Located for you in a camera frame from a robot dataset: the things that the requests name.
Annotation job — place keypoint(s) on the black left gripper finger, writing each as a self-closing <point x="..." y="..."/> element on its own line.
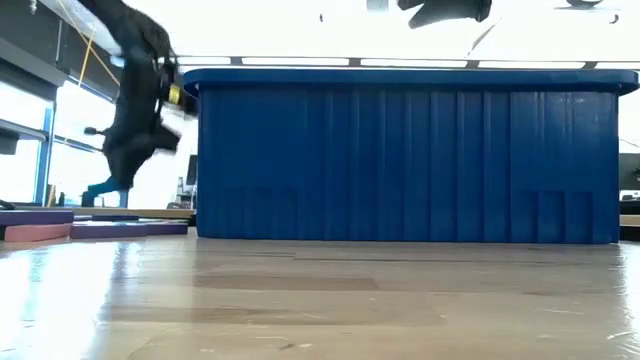
<point x="125" y="167"/>

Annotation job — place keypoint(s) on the purple wooden block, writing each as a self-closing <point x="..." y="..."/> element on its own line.
<point x="167" y="228"/>
<point x="115" y="218"/>
<point x="35" y="217"/>
<point x="107" y="231"/>

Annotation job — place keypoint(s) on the large blue plastic bin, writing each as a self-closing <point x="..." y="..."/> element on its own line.
<point x="400" y="160"/>

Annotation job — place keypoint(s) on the black background monitor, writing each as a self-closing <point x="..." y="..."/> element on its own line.
<point x="630" y="170"/>
<point x="191" y="170"/>

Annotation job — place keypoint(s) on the dark ceiling fixture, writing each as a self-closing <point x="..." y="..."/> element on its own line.
<point x="582" y="2"/>

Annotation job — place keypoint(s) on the long ceiling light fixture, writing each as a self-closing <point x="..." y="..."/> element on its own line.
<point x="295" y="61"/>

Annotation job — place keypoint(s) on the blue window post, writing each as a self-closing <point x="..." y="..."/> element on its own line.
<point x="44" y="150"/>
<point x="123" y="198"/>

